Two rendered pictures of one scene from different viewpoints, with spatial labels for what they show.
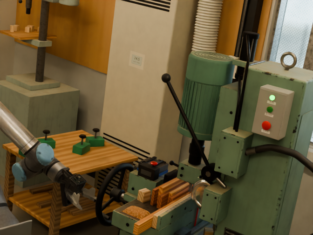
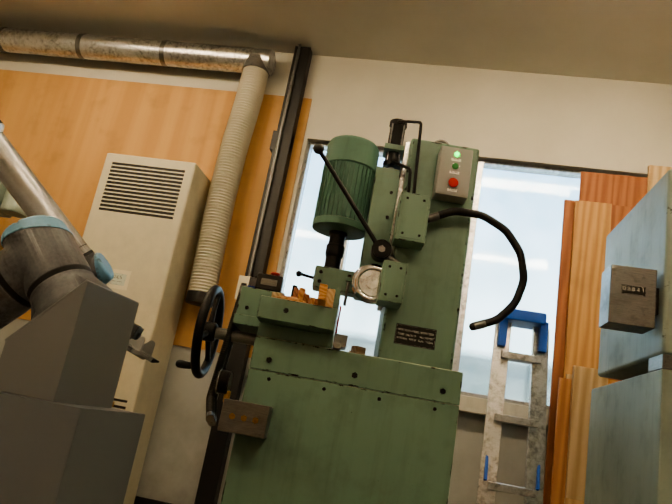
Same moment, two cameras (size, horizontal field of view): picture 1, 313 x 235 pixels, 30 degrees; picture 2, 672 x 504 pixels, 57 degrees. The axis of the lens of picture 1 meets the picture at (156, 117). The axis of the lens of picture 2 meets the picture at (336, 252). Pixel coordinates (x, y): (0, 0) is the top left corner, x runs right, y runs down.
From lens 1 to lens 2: 1.56 m
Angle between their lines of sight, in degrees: 43
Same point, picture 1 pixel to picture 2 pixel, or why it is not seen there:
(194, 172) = (338, 275)
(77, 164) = not seen: hidden behind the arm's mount
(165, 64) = (162, 279)
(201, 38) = (208, 253)
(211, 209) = (396, 283)
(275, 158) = (454, 229)
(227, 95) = (385, 174)
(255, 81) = (425, 151)
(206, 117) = (358, 201)
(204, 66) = (358, 143)
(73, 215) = not seen: hidden behind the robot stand
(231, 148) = (416, 208)
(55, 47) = not seen: outside the picture
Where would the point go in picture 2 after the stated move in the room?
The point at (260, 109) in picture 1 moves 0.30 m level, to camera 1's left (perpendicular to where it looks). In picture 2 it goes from (444, 167) to (363, 131)
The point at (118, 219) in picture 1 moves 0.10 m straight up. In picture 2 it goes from (269, 307) to (276, 271)
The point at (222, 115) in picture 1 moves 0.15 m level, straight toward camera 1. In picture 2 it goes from (380, 196) to (404, 184)
